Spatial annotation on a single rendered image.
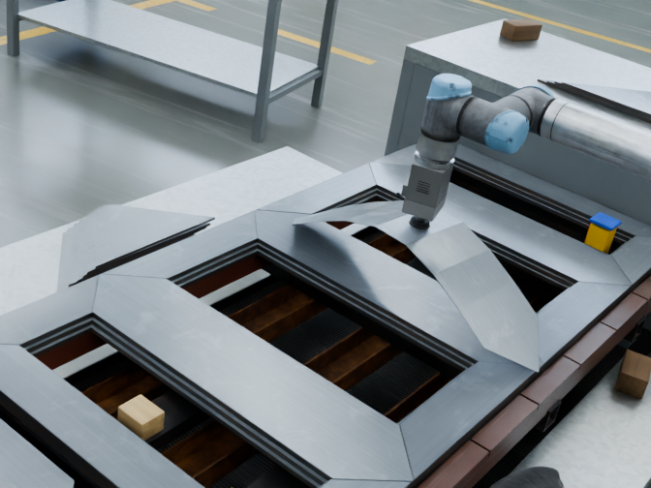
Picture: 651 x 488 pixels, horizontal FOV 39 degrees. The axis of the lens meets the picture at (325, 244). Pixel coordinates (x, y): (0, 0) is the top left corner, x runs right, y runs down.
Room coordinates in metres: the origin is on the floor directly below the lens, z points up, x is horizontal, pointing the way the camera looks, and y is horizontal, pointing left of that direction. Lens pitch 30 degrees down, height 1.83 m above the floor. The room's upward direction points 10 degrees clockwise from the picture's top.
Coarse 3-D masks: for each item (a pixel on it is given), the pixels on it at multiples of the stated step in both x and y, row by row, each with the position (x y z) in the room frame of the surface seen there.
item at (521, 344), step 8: (536, 320) 1.51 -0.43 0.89; (520, 328) 1.47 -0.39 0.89; (528, 328) 1.48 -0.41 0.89; (536, 328) 1.49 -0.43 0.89; (504, 336) 1.43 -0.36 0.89; (512, 336) 1.45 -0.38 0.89; (520, 336) 1.46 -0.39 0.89; (528, 336) 1.47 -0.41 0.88; (536, 336) 1.48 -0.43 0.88; (488, 344) 1.40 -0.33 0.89; (496, 344) 1.41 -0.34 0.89; (504, 344) 1.42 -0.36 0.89; (512, 344) 1.43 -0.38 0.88; (520, 344) 1.44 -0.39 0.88; (528, 344) 1.45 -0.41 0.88; (536, 344) 1.46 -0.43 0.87; (496, 352) 1.39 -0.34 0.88; (504, 352) 1.40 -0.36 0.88; (512, 352) 1.41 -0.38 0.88; (520, 352) 1.42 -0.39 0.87; (528, 352) 1.43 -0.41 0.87; (536, 352) 1.44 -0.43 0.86; (512, 360) 1.40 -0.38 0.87; (520, 360) 1.41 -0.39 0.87
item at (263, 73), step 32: (96, 0) 5.17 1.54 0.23; (64, 32) 4.58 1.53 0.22; (96, 32) 4.63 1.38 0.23; (128, 32) 4.72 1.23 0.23; (160, 32) 4.81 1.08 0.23; (192, 32) 4.90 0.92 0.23; (160, 64) 4.36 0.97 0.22; (192, 64) 4.40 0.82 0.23; (224, 64) 4.49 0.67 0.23; (256, 64) 4.57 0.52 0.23; (288, 64) 4.66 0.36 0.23; (320, 64) 4.71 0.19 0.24; (256, 96) 4.16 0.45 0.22; (320, 96) 4.70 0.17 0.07; (256, 128) 4.12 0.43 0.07
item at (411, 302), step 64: (384, 192) 2.08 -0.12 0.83; (512, 192) 2.23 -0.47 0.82; (320, 256) 1.69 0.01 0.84; (384, 256) 1.74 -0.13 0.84; (512, 256) 1.86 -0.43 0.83; (384, 320) 1.52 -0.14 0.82; (448, 320) 1.53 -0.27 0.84; (192, 384) 1.21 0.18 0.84; (448, 384) 1.34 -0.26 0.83; (64, 448) 1.02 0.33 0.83; (256, 448) 1.11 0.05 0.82
